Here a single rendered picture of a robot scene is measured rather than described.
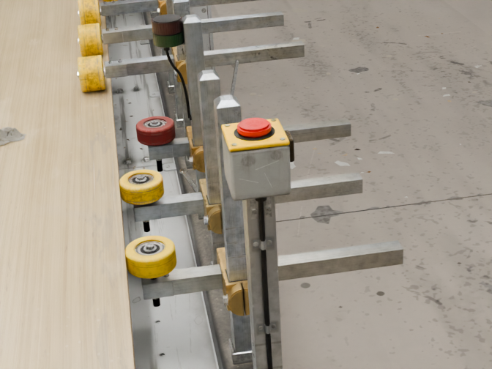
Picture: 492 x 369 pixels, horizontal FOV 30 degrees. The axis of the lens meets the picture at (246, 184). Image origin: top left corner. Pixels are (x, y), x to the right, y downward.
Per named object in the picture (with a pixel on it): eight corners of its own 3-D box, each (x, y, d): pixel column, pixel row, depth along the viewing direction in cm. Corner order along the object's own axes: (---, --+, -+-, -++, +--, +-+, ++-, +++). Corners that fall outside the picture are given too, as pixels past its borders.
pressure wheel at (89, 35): (98, 16, 231) (101, 40, 227) (101, 36, 238) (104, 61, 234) (75, 18, 230) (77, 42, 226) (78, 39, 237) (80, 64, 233)
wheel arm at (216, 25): (281, 22, 240) (281, 9, 238) (284, 26, 237) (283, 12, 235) (88, 42, 234) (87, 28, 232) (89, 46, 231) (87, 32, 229)
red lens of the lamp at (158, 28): (181, 23, 181) (180, 12, 180) (184, 33, 176) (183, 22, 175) (151, 27, 181) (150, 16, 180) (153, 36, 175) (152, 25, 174)
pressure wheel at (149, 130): (176, 160, 200) (172, 111, 195) (180, 176, 193) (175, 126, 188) (140, 165, 199) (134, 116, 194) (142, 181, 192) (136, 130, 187)
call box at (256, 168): (280, 174, 114) (278, 116, 110) (292, 200, 108) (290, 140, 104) (225, 181, 113) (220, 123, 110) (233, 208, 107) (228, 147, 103)
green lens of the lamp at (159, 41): (182, 36, 182) (181, 25, 181) (185, 45, 177) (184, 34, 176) (152, 39, 182) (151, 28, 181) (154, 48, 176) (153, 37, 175)
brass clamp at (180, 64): (196, 63, 218) (194, 42, 216) (203, 83, 206) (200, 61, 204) (170, 66, 217) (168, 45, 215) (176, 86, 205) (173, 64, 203)
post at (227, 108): (253, 354, 156) (236, 91, 134) (257, 367, 153) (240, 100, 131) (233, 358, 156) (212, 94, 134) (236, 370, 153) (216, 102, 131)
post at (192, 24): (216, 225, 201) (198, 12, 179) (218, 233, 198) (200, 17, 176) (200, 227, 201) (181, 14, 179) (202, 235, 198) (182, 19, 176)
